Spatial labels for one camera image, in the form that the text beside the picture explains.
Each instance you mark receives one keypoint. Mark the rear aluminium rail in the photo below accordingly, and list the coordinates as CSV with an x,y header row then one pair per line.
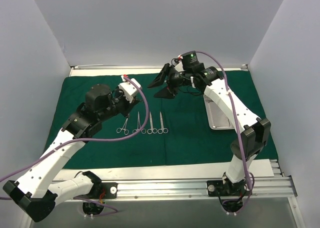
x,y
86,66

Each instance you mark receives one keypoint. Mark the steel hemostat forceps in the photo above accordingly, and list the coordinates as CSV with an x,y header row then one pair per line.
x,y
123,128
143,131

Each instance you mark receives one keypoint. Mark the dark green surgical cloth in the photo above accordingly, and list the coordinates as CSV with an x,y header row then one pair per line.
x,y
189,140

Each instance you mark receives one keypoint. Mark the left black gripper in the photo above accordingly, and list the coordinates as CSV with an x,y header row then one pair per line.
x,y
127,105

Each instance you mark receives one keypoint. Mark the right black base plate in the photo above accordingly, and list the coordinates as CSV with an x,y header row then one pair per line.
x,y
225,188

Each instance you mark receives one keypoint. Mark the front aluminium rail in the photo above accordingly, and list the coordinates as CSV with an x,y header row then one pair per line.
x,y
162,190

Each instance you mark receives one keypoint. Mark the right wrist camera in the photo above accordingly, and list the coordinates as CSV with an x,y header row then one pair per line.
x,y
188,62

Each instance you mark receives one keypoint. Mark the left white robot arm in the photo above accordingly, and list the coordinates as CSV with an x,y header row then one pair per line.
x,y
34,192

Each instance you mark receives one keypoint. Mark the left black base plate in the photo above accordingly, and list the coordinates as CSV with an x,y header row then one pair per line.
x,y
106,190

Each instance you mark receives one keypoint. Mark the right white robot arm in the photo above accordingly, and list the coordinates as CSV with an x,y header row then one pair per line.
x,y
252,131

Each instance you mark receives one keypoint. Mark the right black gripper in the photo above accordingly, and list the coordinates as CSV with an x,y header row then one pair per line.
x,y
171,79

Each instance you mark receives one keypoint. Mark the steel instrument tray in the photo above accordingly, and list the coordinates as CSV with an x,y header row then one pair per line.
x,y
217,120

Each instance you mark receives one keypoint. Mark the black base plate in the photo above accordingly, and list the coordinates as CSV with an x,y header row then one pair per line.
x,y
106,190
225,188

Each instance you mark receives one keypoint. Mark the steel surgical scissors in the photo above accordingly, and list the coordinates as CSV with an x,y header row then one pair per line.
x,y
162,129
152,129

